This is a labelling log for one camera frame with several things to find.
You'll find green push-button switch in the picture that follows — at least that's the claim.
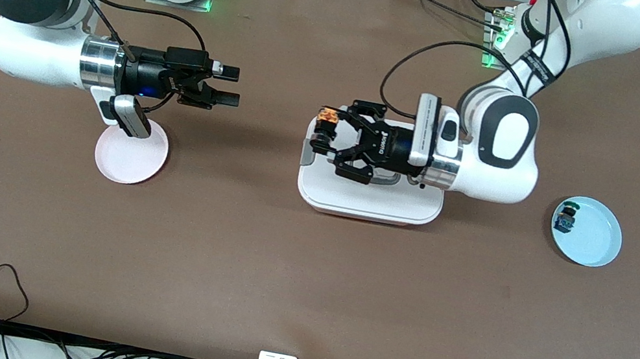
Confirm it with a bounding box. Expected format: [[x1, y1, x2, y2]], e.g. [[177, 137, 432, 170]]
[[553, 199, 581, 235]]

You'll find black cable on table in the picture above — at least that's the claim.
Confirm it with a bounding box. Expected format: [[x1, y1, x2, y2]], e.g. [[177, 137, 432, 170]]
[[382, 0, 510, 32]]

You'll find light blue round plate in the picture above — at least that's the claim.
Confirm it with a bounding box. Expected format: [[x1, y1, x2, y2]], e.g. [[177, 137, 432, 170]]
[[545, 192, 629, 272]]

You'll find pink round plate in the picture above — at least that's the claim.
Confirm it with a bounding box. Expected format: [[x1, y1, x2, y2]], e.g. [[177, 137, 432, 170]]
[[90, 111, 174, 191]]

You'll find white lidded box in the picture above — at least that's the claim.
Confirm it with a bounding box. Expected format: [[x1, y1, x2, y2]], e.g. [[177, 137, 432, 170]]
[[292, 99, 458, 233]]

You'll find orange push-button switch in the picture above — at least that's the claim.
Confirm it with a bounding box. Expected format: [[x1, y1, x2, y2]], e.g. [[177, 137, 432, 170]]
[[309, 107, 343, 156]]

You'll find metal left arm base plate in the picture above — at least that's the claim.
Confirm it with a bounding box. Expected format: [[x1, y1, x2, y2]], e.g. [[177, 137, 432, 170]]
[[478, 8, 519, 73]]

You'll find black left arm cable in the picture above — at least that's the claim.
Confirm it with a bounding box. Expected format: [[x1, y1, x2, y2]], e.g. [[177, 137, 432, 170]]
[[376, 0, 583, 140]]

